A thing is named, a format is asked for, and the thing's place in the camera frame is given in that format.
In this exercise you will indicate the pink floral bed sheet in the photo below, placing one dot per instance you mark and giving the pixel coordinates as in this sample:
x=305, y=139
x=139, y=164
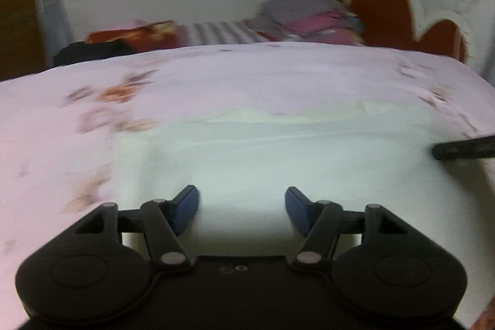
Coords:
x=232, y=75

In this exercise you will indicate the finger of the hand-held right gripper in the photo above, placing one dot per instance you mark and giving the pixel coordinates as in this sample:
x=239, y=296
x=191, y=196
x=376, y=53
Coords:
x=464, y=148

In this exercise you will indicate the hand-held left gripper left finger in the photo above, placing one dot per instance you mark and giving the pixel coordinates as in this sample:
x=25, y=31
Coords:
x=185, y=208

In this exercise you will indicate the white knit sweater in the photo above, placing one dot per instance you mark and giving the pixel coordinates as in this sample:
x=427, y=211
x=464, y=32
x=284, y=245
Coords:
x=270, y=160

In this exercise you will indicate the grey striped pillow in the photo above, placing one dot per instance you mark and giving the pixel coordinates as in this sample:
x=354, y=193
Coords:
x=220, y=32

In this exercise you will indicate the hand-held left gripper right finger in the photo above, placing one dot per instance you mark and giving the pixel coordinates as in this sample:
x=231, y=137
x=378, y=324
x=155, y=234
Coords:
x=299, y=210

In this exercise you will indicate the black cloth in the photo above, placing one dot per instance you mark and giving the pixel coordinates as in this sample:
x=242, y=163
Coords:
x=89, y=51

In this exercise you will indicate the brown scalloped headboard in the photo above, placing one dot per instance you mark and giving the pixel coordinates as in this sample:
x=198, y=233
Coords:
x=381, y=13

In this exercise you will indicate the brown wooden door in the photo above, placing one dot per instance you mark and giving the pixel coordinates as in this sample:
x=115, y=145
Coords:
x=19, y=24

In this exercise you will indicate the pile of folded clothes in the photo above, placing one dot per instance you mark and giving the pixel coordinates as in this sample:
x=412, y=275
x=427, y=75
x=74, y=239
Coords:
x=301, y=13

